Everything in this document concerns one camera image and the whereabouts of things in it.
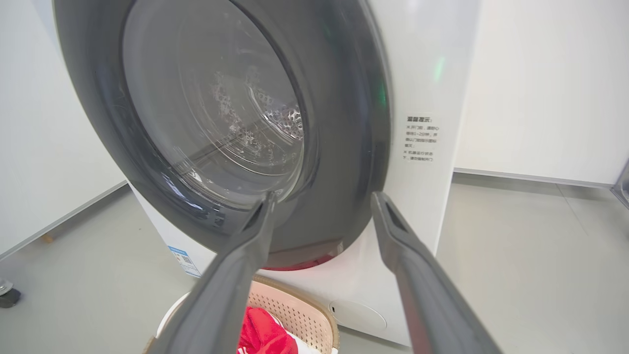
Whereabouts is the red cloth garment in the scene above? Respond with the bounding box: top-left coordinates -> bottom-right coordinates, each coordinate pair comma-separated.
237,306 -> 320,354

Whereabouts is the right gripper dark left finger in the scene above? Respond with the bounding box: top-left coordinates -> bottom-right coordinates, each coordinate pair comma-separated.
147,192 -> 278,354

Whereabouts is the white front-load washing machine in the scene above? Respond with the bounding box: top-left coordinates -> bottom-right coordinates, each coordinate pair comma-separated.
129,0 -> 483,348

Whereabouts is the dark round glass washer door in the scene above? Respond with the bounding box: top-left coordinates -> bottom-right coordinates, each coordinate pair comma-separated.
53,0 -> 393,270

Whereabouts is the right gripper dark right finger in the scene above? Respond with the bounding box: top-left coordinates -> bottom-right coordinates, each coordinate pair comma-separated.
371,191 -> 502,354

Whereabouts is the cream perforated laundry basket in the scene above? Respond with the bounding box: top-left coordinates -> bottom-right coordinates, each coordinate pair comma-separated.
143,274 -> 341,354

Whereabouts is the white partition panel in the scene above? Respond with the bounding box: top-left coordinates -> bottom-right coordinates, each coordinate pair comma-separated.
453,0 -> 629,189
0,0 -> 130,261

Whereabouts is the silver metal partition leg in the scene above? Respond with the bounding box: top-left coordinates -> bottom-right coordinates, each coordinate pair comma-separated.
611,158 -> 629,211

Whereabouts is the blue energy label sticker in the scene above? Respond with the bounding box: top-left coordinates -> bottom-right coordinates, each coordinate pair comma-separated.
168,244 -> 202,279

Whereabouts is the black text notice label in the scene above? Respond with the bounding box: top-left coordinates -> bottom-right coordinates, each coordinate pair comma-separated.
403,114 -> 439,164

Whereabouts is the black caster wheel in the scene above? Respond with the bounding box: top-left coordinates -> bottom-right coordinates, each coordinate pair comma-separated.
0,278 -> 22,310

